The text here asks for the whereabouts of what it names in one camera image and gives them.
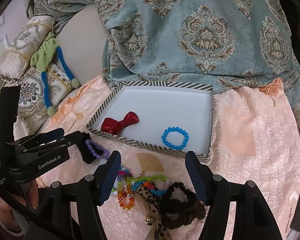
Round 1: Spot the blue bead bracelet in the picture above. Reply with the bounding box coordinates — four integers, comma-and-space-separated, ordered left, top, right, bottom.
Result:
161, 126, 190, 151

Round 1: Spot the leopard print ribbon bow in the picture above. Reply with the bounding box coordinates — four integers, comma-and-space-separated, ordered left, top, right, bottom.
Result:
136, 185, 171, 240

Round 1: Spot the green and blue plush toy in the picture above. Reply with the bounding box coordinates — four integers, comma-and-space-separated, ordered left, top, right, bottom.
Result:
30, 33, 81, 117

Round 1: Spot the cream embroidered bolster pillow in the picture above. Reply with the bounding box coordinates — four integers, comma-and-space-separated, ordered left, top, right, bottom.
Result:
0, 15, 56, 83

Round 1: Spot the pink quilted bedspread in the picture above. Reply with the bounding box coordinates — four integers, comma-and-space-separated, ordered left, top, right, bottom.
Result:
37, 76, 300, 239

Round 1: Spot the black hair tie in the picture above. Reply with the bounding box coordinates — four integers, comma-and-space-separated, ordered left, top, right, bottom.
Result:
77, 134, 103, 165

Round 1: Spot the rainbow orange bead bracelet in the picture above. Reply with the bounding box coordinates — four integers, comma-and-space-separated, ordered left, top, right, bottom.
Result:
117, 183, 136, 211

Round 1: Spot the green bead bracelet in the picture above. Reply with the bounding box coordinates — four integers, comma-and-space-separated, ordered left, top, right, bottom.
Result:
117, 174, 170, 193

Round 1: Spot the dark brown scrunchie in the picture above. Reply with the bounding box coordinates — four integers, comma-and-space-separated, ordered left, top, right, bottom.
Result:
159, 182, 206, 230

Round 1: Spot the striped white tray box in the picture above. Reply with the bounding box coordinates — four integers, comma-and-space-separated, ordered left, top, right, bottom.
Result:
87, 81, 214, 161

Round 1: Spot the multicolour bead bracelet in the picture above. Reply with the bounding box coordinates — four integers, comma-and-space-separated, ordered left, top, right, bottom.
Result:
111, 166, 133, 193

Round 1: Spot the teal damask blanket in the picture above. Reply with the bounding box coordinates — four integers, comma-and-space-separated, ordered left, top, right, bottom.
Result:
27, 0, 300, 106

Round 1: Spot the floral embroidered cushion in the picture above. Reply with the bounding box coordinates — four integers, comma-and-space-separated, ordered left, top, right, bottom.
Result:
2, 62, 72, 139

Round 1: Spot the person's left hand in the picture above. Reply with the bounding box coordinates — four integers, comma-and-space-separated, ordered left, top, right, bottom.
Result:
0, 179, 39, 233

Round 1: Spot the purple bead bracelet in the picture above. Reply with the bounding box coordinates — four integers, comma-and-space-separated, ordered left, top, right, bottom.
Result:
85, 139, 111, 161

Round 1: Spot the red bow hair clip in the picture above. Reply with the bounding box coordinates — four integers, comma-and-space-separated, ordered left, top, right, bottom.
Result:
101, 111, 139, 135

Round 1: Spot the beige pillow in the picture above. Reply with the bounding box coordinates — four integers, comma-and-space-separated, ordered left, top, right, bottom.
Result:
57, 4, 109, 85

